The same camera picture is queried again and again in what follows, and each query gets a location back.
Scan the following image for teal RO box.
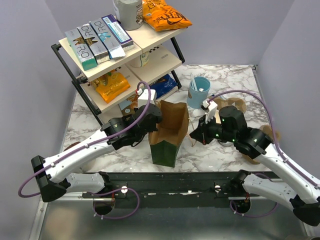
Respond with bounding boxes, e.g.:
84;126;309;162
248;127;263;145
65;28;98;71

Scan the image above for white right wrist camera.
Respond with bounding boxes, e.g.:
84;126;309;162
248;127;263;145
201;99;218;124

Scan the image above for blue RO box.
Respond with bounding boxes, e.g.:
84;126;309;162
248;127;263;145
89;18;126;60

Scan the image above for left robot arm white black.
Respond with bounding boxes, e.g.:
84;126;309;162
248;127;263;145
31;104;162;203

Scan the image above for purple white box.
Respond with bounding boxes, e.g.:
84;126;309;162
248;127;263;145
101;14;135;52

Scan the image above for orange chips bag top shelf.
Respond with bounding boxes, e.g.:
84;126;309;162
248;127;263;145
142;0;193;32

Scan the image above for green paper bag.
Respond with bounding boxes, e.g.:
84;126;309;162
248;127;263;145
148;100;190;168

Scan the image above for white stirrers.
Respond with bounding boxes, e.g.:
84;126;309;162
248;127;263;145
190;73;204;92

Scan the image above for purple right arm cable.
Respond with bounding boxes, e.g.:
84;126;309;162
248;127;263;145
207;89;320;218

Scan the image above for yellow snack bag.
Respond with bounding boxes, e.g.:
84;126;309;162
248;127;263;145
90;70;131;104

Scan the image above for single brown cup carrier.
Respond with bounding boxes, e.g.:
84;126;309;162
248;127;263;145
213;96;247;113

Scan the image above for light blue cup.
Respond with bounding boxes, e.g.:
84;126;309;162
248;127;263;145
186;76;211;109

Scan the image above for brown snack bag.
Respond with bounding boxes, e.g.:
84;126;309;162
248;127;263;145
118;93;139;116

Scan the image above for grey canister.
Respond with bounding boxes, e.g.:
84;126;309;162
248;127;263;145
113;0;144;31

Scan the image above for brown cardboard cup carrier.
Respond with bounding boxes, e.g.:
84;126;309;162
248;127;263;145
243;124;282;165

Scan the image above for black frame beige shelf rack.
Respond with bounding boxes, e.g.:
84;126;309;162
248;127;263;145
51;23;185;126

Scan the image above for blue snack bag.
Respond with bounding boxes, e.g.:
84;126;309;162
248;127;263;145
149;74;178;99

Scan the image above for brown RO box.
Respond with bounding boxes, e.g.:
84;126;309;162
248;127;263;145
77;23;110;65

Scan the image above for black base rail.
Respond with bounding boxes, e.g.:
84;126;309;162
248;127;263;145
83;172;251;213

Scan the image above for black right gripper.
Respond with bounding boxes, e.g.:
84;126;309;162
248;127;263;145
189;113;236;145

